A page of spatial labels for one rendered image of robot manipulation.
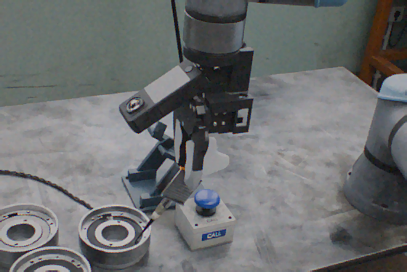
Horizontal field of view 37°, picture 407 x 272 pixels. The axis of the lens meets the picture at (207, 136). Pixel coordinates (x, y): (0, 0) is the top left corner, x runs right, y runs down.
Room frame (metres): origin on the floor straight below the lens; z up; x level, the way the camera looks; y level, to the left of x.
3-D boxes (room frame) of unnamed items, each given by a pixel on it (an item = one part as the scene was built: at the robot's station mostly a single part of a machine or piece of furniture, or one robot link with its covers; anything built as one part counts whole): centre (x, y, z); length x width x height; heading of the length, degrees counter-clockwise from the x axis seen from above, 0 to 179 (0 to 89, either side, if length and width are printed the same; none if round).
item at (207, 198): (0.74, -0.01, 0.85); 0.04 x 0.04 x 0.05
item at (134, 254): (0.68, 0.12, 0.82); 0.10 x 0.10 x 0.04
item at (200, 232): (0.74, -0.02, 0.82); 0.08 x 0.07 x 0.05; 118
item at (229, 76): (0.71, 0.00, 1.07); 0.09 x 0.08 x 0.12; 116
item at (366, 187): (0.89, -0.33, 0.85); 0.15 x 0.15 x 0.10
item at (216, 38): (0.71, 0.01, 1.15); 0.08 x 0.08 x 0.05
